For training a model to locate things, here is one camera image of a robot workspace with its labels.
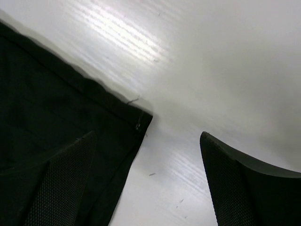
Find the black pleated skirt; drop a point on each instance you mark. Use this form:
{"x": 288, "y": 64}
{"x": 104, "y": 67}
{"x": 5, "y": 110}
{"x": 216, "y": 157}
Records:
{"x": 45, "y": 105}

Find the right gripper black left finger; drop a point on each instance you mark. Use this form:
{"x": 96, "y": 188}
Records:
{"x": 57, "y": 200}

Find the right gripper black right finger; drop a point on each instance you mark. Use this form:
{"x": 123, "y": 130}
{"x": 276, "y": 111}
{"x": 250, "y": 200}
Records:
{"x": 246, "y": 191}

